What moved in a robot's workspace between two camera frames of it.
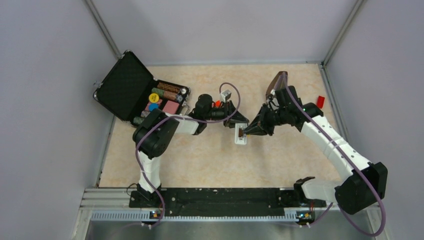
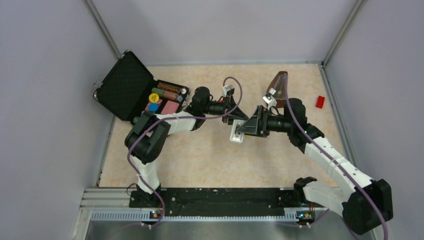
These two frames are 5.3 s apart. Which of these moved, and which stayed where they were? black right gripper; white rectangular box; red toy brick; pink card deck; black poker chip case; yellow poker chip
Moved: white rectangular box; black right gripper
Stayed: pink card deck; red toy brick; black poker chip case; yellow poker chip
